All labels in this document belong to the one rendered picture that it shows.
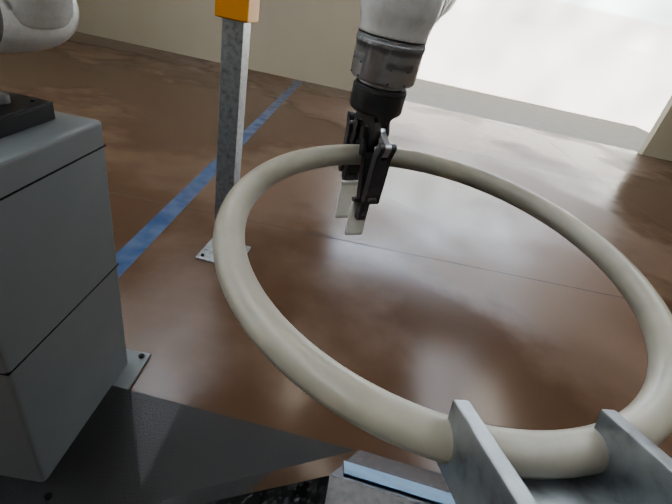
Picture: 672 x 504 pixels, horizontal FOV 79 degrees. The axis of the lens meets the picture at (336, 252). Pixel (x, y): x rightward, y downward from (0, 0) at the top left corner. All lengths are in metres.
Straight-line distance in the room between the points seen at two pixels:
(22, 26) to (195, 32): 6.03
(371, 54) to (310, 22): 6.06
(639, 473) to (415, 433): 0.14
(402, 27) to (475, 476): 0.46
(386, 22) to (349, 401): 0.43
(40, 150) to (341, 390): 0.78
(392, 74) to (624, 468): 0.45
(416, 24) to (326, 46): 6.06
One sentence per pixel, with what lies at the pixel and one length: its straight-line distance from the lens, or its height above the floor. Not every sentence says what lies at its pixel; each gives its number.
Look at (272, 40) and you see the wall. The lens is 6.72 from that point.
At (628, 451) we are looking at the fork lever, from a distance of 0.34.
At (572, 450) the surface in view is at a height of 0.91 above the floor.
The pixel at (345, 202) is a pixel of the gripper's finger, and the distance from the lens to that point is 0.70.
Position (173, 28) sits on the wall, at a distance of 7.16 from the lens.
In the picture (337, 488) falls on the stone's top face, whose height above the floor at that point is 0.82.
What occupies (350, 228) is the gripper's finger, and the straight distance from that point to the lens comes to 0.66.
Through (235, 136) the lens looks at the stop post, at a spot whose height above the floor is 0.59.
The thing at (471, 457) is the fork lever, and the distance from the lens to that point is 0.27.
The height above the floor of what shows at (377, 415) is 0.91.
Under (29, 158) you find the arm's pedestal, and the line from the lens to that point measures 0.93.
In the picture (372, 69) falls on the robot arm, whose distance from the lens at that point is 0.56.
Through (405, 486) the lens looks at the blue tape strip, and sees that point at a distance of 0.40.
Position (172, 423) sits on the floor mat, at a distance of 1.36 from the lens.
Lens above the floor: 1.13
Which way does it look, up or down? 31 degrees down
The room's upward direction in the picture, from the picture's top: 13 degrees clockwise
